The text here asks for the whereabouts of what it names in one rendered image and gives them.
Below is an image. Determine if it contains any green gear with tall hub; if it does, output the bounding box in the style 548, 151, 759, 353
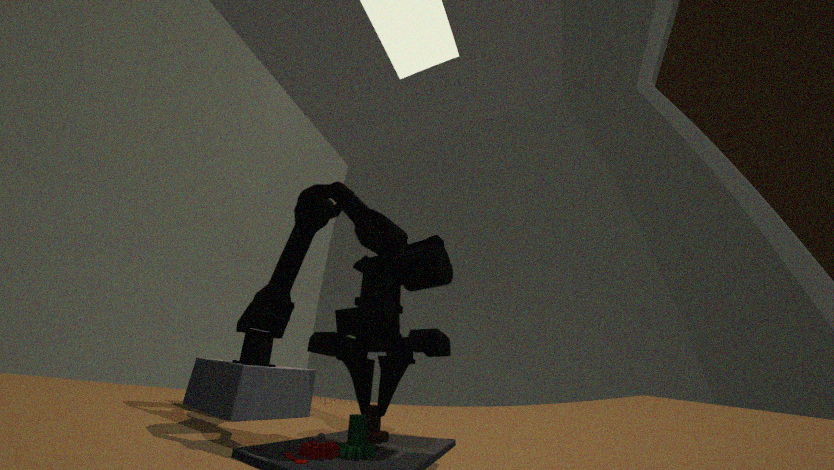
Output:
337, 414, 376, 459

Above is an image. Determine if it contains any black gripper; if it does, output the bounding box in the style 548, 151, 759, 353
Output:
308, 289, 450, 417

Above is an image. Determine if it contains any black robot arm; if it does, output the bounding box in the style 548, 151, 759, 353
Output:
233, 182, 453, 367

